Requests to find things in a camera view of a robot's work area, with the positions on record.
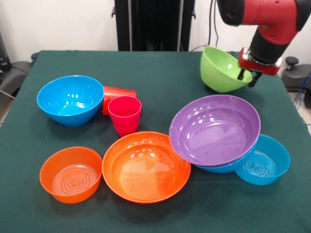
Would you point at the pink plastic cup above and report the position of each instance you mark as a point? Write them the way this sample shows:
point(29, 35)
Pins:
point(125, 119)

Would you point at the red plastic cup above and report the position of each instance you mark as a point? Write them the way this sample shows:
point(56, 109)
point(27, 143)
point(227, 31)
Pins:
point(116, 92)

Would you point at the small orange flat-bottomed bowl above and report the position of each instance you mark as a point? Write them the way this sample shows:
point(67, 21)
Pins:
point(71, 174)

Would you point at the large blue plastic bowl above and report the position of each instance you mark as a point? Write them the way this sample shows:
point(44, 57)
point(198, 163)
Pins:
point(70, 97)
point(226, 168)

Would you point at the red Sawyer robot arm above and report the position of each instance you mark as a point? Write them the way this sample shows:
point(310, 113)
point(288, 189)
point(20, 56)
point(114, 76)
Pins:
point(267, 12)

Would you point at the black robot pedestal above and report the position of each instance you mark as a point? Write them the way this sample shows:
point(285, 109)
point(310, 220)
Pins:
point(150, 24)

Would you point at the black stand base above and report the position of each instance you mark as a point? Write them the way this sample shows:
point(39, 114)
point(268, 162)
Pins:
point(295, 77)
point(14, 75)

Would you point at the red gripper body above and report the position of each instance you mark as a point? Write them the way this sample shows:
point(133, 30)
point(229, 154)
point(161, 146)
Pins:
point(244, 63)

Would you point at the green plastic bowl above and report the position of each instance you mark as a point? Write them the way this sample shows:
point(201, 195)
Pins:
point(218, 72)

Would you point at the small blue flat-bottomed bowl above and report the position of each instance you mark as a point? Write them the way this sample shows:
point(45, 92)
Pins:
point(269, 165)

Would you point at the purple plastic bowl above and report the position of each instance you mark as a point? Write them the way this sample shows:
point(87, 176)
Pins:
point(213, 131)

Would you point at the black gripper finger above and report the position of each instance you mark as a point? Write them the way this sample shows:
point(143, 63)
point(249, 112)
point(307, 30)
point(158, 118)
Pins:
point(241, 74)
point(255, 78)

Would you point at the dark green tablecloth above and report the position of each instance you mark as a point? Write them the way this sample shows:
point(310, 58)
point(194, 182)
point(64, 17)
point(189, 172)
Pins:
point(155, 68)

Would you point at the large orange plastic bowl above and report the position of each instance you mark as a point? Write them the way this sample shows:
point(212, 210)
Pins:
point(145, 170)

